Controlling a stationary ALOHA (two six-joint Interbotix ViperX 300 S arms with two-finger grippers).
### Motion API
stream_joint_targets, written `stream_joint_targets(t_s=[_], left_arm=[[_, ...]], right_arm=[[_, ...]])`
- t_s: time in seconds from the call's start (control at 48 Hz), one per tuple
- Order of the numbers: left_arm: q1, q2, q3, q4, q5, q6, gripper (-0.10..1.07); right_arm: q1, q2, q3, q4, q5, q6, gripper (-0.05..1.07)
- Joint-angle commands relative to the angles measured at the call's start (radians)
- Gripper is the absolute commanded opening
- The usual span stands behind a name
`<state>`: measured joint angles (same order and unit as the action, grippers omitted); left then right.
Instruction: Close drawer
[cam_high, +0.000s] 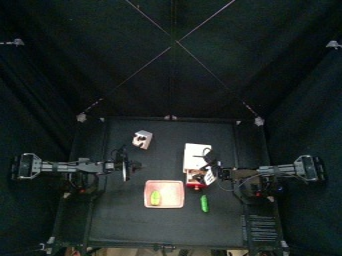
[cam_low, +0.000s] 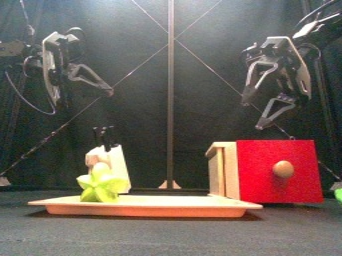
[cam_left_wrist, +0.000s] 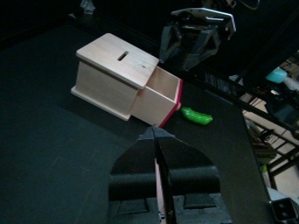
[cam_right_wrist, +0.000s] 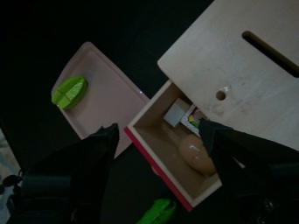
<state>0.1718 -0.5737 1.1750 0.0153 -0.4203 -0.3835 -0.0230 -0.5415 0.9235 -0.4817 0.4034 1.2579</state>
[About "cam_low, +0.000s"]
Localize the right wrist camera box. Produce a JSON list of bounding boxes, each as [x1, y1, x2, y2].
[[241, 43, 269, 67]]

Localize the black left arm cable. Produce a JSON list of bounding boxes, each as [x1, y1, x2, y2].
[[3, 68, 58, 116]]

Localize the red drawer with wooden knob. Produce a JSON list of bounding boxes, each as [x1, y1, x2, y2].
[[223, 139, 326, 205]]

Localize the green toy starfruit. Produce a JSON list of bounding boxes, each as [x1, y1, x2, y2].
[[75, 162, 128, 204]]

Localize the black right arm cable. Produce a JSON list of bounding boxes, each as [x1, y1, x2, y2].
[[295, 0, 342, 32]]

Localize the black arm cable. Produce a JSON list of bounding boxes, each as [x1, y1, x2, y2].
[[3, 68, 58, 116], [295, 0, 342, 32]]

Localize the vertical metal frame pole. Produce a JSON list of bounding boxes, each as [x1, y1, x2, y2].
[[128, 0, 211, 196]]

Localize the white toy knife block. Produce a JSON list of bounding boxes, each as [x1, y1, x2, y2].
[[84, 143, 134, 195]]

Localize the cream rectangular tray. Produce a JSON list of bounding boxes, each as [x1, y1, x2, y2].
[[27, 194, 265, 219]]

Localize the black toy knife handle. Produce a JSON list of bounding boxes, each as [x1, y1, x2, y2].
[[102, 125, 116, 153], [92, 126, 104, 148]]

